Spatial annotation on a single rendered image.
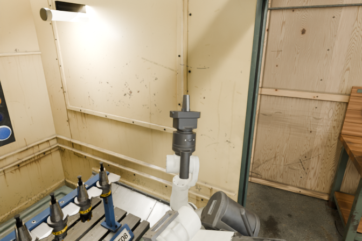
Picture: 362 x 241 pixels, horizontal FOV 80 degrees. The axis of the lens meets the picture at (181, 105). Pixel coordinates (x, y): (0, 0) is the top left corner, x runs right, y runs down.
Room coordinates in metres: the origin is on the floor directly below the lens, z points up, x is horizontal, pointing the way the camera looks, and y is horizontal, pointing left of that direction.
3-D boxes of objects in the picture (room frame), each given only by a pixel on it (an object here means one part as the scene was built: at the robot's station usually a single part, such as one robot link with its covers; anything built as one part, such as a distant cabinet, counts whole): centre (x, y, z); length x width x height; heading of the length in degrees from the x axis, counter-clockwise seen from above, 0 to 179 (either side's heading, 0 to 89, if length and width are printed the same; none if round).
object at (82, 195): (0.72, 0.40, 1.26); 0.04 x 0.04 x 0.07
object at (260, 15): (0.90, -0.31, 1.40); 0.04 x 0.04 x 1.20; 62
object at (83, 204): (0.72, 0.40, 1.21); 0.06 x 0.06 x 0.03
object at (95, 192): (0.77, 0.37, 1.21); 0.07 x 0.05 x 0.01; 62
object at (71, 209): (0.67, 0.42, 1.21); 0.07 x 0.05 x 0.01; 62
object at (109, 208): (0.89, 0.37, 1.05); 0.10 x 0.05 x 0.30; 62
